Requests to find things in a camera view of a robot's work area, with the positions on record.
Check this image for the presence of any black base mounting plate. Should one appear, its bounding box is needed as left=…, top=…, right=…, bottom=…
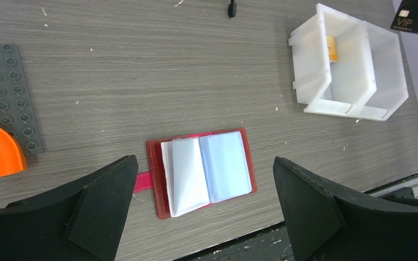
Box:
left=185, top=167, right=418, bottom=260

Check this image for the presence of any orange credit card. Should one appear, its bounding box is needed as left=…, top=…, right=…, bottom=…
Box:
left=327, top=35, right=339, bottom=63

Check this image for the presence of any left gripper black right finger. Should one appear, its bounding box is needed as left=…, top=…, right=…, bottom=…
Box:
left=273, top=157, right=418, bottom=260

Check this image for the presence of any red card holder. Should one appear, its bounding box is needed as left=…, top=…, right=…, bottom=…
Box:
left=134, top=128, right=257, bottom=219

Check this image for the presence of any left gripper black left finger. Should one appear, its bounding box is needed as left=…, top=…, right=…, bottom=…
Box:
left=0, top=155, right=138, bottom=260

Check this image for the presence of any white two-compartment tray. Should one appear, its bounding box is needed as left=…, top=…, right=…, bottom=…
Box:
left=288, top=3, right=409, bottom=121

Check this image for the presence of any black microphone tripod stand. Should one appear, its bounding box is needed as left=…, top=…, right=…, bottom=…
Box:
left=228, top=0, right=237, bottom=18

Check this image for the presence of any grey studded baseplate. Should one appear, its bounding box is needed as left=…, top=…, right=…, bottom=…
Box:
left=0, top=43, right=44, bottom=156

